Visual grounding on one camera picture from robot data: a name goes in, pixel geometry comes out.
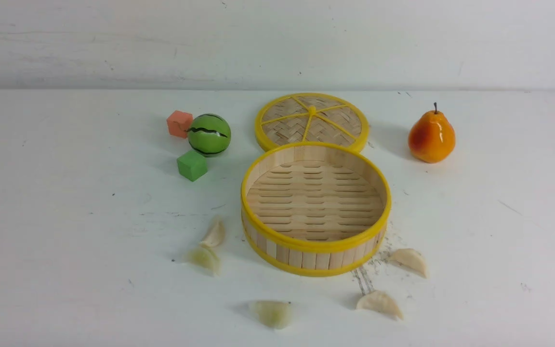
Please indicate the white dumpling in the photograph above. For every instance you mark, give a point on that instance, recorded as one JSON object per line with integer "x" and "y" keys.
{"x": 215, "y": 234}

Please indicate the greenish dumpling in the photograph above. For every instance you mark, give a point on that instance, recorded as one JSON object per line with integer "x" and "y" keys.
{"x": 273, "y": 314}
{"x": 205, "y": 258}

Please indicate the greenish dumpling front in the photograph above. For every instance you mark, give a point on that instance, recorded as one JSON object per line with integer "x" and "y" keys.
{"x": 273, "y": 314}

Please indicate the cream dumpling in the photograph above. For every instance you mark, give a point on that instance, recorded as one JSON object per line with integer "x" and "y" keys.
{"x": 411, "y": 259}
{"x": 380, "y": 302}

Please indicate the bamboo steamer tray yellow rim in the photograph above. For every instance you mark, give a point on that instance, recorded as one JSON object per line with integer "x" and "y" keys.
{"x": 315, "y": 209}

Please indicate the woven bamboo steamer lid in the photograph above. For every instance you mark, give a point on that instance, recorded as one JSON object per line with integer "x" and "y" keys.
{"x": 317, "y": 117}

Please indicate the green toy watermelon ball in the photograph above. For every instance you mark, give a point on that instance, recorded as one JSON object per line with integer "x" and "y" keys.
{"x": 209, "y": 134}

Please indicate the green foam cube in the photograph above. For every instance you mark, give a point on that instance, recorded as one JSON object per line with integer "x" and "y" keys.
{"x": 192, "y": 165}

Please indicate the orange foam cube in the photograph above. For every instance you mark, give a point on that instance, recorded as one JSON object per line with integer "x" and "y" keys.
{"x": 178, "y": 123}

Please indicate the orange toy pear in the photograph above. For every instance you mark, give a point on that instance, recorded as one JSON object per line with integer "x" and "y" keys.
{"x": 432, "y": 138}

